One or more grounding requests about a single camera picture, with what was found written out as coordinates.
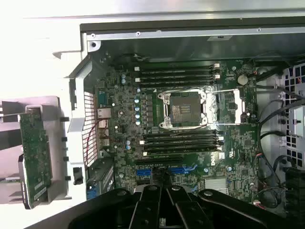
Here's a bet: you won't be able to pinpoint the teal rear port connector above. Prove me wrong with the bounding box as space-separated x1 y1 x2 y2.
97 88 108 106

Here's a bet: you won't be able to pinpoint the green motherboard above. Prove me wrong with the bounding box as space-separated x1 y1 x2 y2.
94 58 260 206

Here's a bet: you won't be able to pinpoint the grey printed parts rack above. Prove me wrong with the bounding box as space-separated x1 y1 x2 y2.
0 95 72 206

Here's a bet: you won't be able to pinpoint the red and black wire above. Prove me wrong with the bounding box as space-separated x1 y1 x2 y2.
87 118 109 163

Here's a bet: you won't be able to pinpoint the CPU socket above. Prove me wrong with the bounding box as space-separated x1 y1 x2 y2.
157 90 208 130

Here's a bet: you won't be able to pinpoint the long black expansion slot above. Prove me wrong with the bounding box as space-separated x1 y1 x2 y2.
135 156 182 166

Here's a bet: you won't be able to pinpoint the black ribbed plastic block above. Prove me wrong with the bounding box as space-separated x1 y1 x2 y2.
285 167 305 218

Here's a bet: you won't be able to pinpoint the silver socket cover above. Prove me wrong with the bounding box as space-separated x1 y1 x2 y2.
205 87 246 126

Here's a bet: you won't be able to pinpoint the silver coin cell battery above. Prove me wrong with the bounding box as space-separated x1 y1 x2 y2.
237 74 249 86

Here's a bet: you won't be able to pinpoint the silver rear port connectors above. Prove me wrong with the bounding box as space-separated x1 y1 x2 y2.
97 107 112 146

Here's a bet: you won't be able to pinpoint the silver chipset heat sink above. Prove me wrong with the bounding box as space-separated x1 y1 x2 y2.
204 177 226 192

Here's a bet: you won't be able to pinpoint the black case latch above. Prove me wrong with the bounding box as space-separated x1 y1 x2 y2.
72 167 84 186

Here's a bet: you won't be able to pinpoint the grey metal PC case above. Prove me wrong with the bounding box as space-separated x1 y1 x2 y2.
63 22 305 229

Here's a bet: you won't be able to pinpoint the metal disk bay cage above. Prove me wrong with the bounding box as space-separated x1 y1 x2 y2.
281 63 305 167

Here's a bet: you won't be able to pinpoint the blue expansion slot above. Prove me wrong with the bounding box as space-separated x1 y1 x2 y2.
136 166 186 177

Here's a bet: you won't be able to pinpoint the black cable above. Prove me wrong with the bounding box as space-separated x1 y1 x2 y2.
259 99 286 144
256 82 305 101

